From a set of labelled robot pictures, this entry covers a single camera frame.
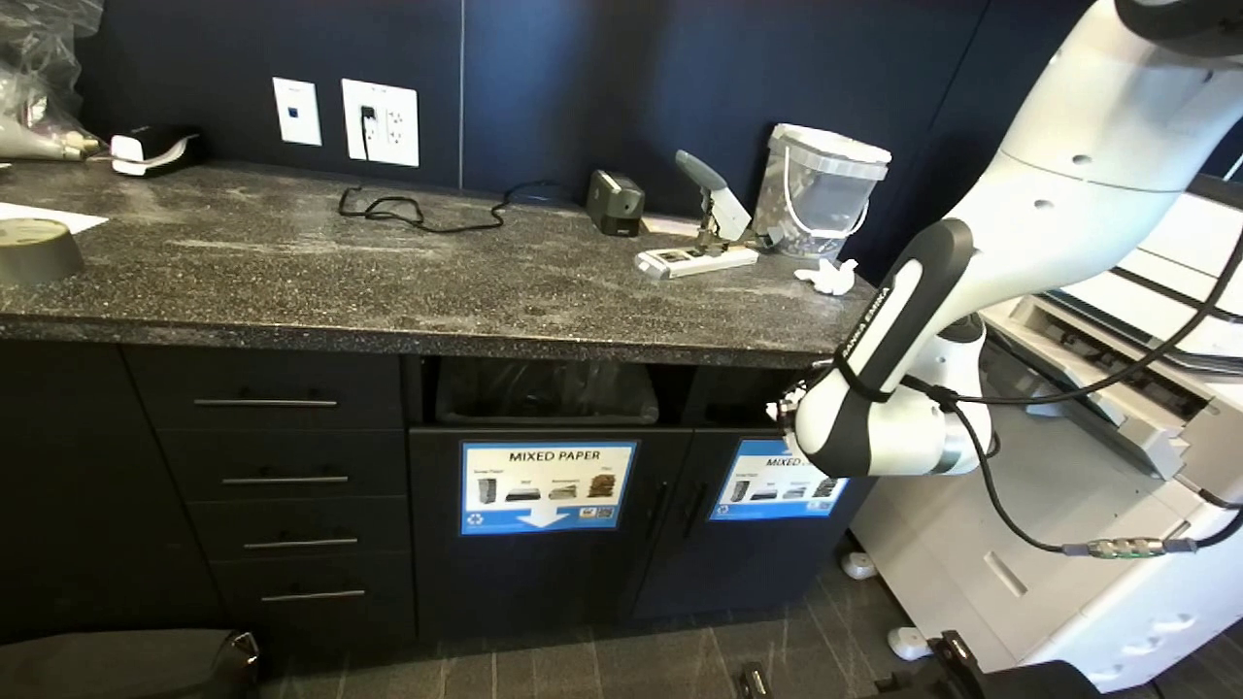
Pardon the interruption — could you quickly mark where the large white office printer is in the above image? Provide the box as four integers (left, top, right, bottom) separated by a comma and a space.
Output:
854, 183, 1243, 692

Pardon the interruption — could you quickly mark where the black drawer cabinet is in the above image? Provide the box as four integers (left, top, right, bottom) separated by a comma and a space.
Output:
123, 350, 416, 652

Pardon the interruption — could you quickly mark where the left black bin liner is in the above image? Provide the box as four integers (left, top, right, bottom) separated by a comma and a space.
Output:
437, 358, 659, 426

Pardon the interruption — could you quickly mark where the right mixed paper sign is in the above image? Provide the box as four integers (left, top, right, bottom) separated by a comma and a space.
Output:
713, 438, 846, 526

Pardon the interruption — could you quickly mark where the white power outlet plate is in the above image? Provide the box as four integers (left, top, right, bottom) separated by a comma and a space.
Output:
344, 77, 419, 169

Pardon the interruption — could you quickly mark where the left mixed paper sign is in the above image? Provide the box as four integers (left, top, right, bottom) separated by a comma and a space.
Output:
460, 438, 639, 537

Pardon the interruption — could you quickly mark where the white blank wall plate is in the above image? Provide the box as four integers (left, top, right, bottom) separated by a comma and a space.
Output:
272, 77, 322, 147

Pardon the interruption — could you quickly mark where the white tape dispenser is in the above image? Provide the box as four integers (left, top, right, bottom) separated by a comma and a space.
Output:
110, 124, 202, 181

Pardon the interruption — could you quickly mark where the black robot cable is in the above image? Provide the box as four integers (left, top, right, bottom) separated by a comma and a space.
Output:
896, 231, 1243, 565

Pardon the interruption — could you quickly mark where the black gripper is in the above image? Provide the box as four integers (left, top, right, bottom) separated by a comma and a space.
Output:
766, 386, 810, 426

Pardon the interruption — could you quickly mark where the clear plastic bucket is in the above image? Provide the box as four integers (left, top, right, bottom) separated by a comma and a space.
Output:
753, 124, 894, 262

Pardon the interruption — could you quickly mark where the crumpled clear plastic bag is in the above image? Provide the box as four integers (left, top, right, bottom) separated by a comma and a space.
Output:
0, 0, 107, 159

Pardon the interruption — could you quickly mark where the black power cord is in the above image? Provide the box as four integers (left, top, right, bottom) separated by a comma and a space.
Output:
334, 104, 578, 239

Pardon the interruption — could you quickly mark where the grey tape roll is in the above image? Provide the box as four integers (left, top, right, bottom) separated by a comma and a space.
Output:
0, 217, 87, 288

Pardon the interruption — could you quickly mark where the white paper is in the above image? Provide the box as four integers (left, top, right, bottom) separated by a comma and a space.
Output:
798, 262, 854, 297

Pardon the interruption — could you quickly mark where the mixed paper sign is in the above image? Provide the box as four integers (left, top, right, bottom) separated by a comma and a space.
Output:
460, 438, 639, 537
713, 438, 846, 526

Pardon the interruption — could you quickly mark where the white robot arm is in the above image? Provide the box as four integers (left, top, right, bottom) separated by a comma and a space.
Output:
779, 0, 1243, 478

